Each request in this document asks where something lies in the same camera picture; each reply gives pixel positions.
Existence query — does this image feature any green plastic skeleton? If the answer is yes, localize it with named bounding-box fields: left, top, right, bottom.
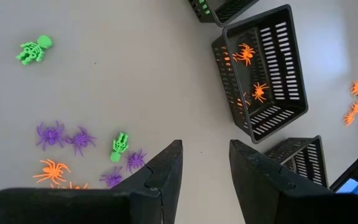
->
left=198, top=0, right=212, bottom=16
left=109, top=131, right=131, bottom=164
left=15, top=34, right=55, bottom=67

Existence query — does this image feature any purple plastic spider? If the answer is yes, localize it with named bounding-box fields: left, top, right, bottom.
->
left=35, top=120, right=67, bottom=152
left=125, top=148, right=149, bottom=174
left=99, top=166, right=124, bottom=189
left=65, top=125, right=98, bottom=157

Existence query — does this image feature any black slotted plastic basket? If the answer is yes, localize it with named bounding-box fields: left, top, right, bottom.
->
left=264, top=134, right=329, bottom=189
left=187, top=0, right=260, bottom=28
left=211, top=4, right=310, bottom=144

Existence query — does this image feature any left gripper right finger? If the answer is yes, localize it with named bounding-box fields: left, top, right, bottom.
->
left=229, top=139, right=358, bottom=224

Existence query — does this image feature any grey table mat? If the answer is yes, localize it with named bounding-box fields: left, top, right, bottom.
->
left=0, top=0, right=358, bottom=224

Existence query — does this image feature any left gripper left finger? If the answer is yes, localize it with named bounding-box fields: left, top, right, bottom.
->
left=0, top=139, right=184, bottom=224

